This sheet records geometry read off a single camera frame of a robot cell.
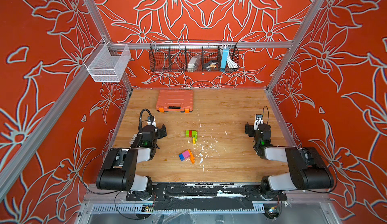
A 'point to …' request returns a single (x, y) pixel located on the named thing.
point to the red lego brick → (190, 133)
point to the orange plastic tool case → (175, 100)
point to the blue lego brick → (181, 157)
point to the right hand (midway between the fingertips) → (253, 122)
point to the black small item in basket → (210, 64)
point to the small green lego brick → (187, 133)
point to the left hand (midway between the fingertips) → (156, 124)
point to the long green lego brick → (194, 134)
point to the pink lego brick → (186, 154)
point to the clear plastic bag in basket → (193, 63)
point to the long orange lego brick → (192, 157)
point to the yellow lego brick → (194, 142)
